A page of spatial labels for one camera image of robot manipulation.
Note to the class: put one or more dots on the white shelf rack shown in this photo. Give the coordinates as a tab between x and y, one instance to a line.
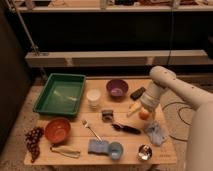
86	33

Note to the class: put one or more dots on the green yellow peeler tool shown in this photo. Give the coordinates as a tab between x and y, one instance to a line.
63	150

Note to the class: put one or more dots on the green plastic tray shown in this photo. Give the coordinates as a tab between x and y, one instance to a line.
61	95

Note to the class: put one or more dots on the black rectangular block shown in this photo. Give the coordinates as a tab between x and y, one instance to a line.
137	93

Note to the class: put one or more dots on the metal cup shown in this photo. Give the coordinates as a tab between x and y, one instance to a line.
144	153

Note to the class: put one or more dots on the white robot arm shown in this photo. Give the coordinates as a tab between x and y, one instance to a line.
199	153

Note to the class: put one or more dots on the black handled utensil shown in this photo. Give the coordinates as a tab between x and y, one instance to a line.
125	128

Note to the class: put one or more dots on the bunch of dark grapes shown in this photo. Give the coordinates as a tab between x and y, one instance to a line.
32	139

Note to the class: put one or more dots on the white plastic cup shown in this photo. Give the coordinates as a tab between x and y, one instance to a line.
93	96

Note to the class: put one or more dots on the orange fruit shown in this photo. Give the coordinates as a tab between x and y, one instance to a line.
144	114

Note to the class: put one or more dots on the blue plastic cup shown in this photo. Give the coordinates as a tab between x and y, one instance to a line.
115	150

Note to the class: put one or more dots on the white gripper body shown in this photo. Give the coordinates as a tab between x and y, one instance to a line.
150	99

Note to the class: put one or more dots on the purple bowl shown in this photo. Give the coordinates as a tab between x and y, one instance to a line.
117	88

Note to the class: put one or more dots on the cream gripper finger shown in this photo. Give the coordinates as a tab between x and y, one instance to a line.
133	108

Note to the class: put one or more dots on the metal fork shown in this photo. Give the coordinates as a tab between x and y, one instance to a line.
86	125

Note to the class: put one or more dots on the orange-red bowl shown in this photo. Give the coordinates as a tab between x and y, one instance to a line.
57	130

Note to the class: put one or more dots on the light blue cloth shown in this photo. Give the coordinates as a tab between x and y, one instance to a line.
156	133

